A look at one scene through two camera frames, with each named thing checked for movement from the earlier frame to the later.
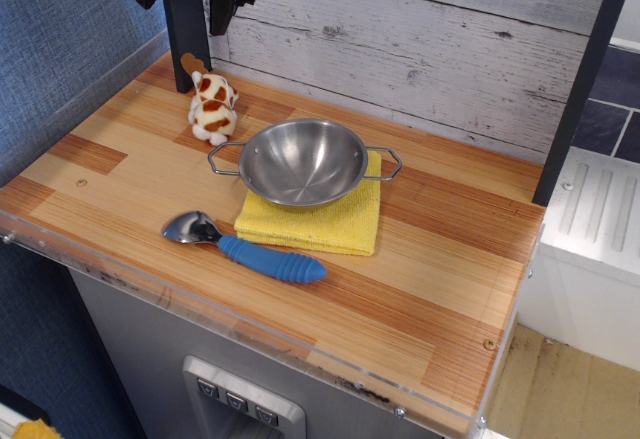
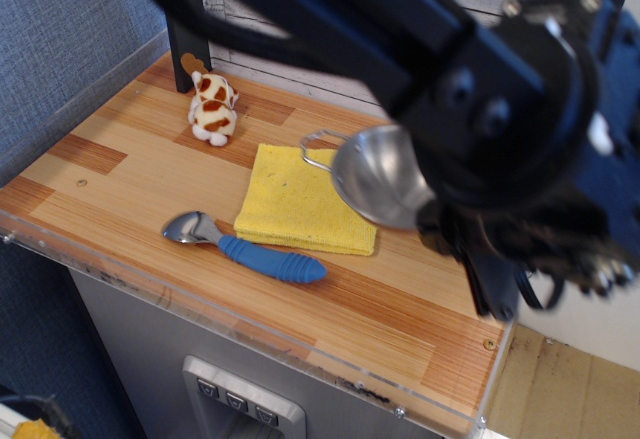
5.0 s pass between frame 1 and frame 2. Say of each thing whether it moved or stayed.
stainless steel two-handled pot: moved
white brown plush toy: stayed
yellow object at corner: stayed
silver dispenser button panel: stayed
